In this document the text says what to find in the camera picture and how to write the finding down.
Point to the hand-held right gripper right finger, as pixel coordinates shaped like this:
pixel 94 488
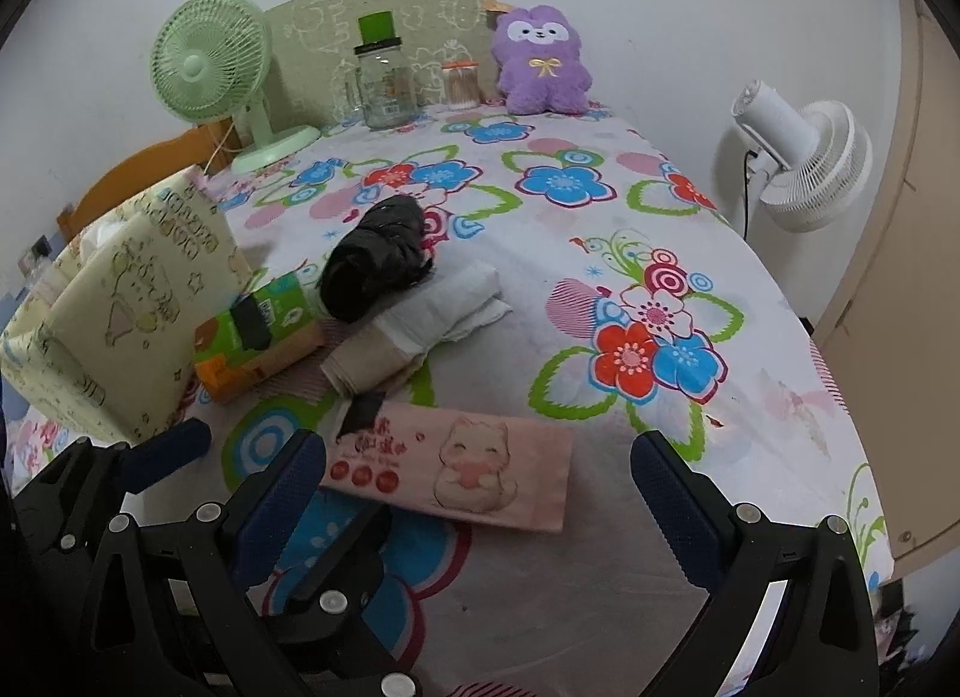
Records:
pixel 671 502

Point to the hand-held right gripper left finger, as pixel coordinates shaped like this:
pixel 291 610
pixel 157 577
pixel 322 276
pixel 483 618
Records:
pixel 281 498

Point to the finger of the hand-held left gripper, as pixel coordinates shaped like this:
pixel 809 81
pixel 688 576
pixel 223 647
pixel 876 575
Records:
pixel 345 562
pixel 172 446

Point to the yellow printed fabric storage box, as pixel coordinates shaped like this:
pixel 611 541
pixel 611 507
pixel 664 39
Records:
pixel 127 307

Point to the green tissue pack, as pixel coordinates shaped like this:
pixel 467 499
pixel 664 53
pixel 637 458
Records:
pixel 285 344

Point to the pink cat print tissue pack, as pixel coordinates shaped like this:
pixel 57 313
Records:
pixel 465 461

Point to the beige cloth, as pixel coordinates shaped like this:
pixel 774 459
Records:
pixel 375 363

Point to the black plastic bag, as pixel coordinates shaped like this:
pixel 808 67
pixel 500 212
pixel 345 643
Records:
pixel 375 254

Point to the white towel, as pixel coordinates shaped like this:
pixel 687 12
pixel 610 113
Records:
pixel 457 299

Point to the floral tablecloth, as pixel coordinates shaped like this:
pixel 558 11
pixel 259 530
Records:
pixel 600 254

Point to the beige door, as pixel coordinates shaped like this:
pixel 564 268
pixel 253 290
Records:
pixel 900 254

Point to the white standing fan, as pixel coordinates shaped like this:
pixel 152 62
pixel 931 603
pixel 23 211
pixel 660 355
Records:
pixel 810 157

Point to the green desk fan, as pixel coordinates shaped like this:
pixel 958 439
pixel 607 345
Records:
pixel 210 67

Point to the glass jar with green lid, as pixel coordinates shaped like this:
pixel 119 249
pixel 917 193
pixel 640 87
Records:
pixel 385 86

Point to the small jar with orange lid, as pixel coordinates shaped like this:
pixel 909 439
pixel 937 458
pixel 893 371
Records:
pixel 460 86

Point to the purple plush toy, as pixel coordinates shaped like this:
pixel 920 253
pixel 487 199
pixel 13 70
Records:
pixel 540 60

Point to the green patterned board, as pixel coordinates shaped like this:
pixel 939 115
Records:
pixel 435 0

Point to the wall socket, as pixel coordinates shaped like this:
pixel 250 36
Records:
pixel 35 252

